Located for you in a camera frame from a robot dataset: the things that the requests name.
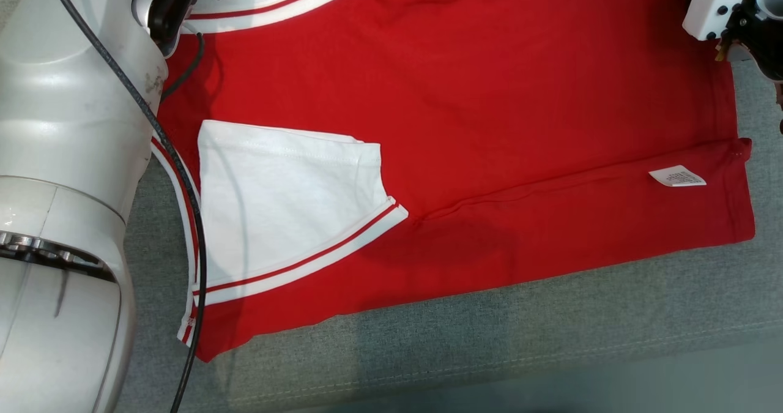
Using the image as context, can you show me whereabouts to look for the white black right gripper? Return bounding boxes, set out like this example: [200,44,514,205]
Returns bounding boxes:
[682,0,783,82]

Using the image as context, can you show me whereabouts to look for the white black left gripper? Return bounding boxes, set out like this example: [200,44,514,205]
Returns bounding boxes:
[132,0,239,56]

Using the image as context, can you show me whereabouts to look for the red and white jersey shirt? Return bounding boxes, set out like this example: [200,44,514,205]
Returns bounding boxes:
[150,0,756,363]

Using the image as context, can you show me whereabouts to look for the grey fabric sofa cushion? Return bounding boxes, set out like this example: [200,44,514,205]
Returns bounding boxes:
[116,0,783,413]

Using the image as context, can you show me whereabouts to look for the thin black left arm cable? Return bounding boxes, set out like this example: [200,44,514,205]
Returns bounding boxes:
[43,0,209,413]

